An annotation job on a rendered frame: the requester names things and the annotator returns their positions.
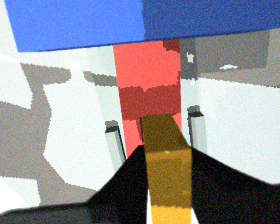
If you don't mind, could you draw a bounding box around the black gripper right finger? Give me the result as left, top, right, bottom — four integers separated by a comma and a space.
189, 145, 280, 224

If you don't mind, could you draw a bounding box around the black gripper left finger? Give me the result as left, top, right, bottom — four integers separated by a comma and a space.
0, 145, 148, 224

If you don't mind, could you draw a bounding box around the blue rectangular block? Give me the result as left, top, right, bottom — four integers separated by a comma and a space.
4, 0, 280, 52

